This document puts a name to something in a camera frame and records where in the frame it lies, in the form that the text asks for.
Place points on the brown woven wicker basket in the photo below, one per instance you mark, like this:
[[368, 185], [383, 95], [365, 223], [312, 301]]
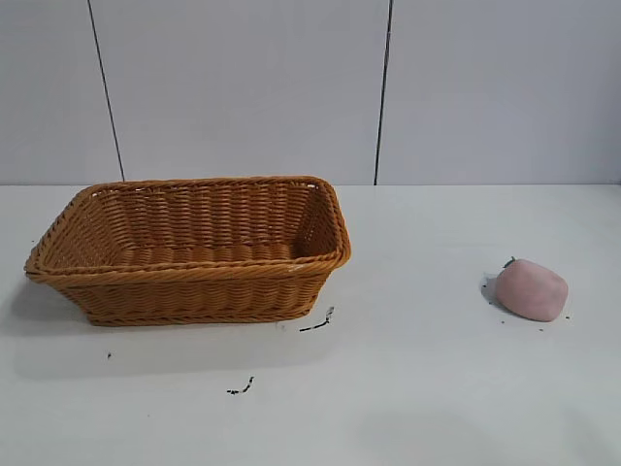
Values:
[[194, 291]]

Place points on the pink peach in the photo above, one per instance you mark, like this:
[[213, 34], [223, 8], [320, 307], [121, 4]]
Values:
[[531, 291]]

